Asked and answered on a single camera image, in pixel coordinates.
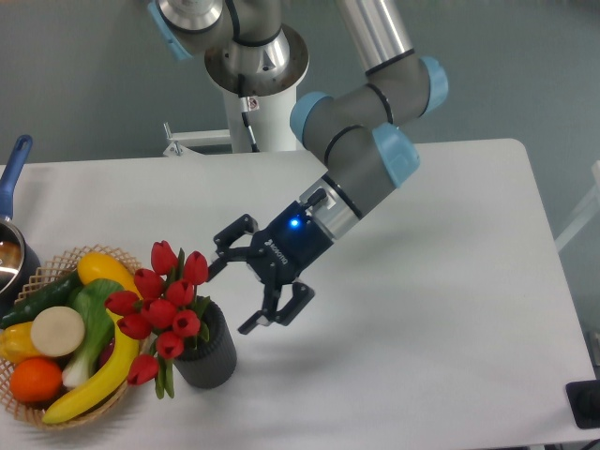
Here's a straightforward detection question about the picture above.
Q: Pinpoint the white metal frame right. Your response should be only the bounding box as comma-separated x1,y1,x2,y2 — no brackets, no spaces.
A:
555,160,599,252

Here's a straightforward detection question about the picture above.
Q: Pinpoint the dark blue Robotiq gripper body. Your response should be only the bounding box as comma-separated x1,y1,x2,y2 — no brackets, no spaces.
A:
247,175,362,284

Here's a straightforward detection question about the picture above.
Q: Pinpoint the blue handled saucepan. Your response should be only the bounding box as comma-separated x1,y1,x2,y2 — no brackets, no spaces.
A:
1,135,40,316

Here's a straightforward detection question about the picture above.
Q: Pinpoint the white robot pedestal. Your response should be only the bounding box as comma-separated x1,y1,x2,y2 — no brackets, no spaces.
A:
163,87,300,157

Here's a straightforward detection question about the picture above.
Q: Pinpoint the woven wicker basket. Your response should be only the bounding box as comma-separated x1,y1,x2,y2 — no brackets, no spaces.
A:
1,245,149,429

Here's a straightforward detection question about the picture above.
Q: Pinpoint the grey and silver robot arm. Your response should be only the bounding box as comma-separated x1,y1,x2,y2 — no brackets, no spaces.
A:
147,1,448,334

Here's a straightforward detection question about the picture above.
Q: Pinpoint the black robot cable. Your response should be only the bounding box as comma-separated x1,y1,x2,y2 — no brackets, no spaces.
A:
236,73,261,154

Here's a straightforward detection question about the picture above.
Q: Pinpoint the beige round radish slice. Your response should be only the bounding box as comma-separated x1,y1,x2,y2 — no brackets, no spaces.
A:
30,307,85,357

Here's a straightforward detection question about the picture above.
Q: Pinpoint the green bok choy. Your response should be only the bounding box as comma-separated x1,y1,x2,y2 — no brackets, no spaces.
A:
62,278,123,390

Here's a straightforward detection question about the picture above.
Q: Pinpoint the yellow bell pepper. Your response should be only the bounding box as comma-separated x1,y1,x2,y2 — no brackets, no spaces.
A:
1,322,44,365

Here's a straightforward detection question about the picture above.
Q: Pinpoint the green cucumber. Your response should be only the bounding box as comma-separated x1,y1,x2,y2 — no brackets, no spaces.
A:
1,271,83,329

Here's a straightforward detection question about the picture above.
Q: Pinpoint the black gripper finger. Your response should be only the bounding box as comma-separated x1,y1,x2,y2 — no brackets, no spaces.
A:
238,281,315,335
207,214,261,281

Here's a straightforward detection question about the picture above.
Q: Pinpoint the yellow banana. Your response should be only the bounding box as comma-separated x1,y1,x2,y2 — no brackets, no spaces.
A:
42,310,140,426

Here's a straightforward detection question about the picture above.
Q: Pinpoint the orange fruit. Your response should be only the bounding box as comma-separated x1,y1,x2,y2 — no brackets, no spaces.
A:
9,357,63,403

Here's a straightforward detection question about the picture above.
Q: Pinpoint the red tulip bouquet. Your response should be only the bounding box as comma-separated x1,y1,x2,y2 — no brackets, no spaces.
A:
105,241,210,399

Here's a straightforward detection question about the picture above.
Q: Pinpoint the black device at table edge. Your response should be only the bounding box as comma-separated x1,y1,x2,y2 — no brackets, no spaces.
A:
565,380,599,429

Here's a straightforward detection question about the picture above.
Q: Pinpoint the yellow squash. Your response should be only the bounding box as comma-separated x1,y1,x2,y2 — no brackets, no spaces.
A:
77,252,142,298

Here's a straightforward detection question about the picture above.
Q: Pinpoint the dark grey ribbed vase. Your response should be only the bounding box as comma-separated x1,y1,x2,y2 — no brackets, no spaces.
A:
174,301,237,389

